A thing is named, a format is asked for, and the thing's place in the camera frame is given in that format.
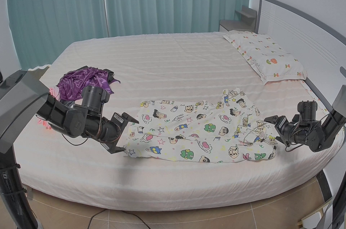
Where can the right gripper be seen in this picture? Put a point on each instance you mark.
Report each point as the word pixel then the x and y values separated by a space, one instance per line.
pixel 285 130

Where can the purple satin garment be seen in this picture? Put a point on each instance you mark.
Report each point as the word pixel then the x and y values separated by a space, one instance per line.
pixel 78 81

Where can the white printed pillow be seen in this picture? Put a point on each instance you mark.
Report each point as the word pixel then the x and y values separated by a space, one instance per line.
pixel 267 57

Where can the dark grey garment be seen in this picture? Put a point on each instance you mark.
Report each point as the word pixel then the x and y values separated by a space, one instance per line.
pixel 110 75

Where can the bed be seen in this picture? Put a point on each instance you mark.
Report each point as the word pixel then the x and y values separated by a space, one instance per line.
pixel 175 65

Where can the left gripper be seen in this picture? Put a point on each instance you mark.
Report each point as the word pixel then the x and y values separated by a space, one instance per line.
pixel 110 130

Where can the grey bedside table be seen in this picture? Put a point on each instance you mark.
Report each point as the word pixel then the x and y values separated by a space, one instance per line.
pixel 232 25

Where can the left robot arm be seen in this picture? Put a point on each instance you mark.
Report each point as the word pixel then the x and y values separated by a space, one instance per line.
pixel 21 95

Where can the pink garment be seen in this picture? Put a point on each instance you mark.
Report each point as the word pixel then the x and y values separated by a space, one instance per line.
pixel 55 92

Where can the white printed pyjama top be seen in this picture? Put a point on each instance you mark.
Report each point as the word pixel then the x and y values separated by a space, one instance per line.
pixel 194 127

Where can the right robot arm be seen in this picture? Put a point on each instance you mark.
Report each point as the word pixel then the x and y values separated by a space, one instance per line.
pixel 321 136

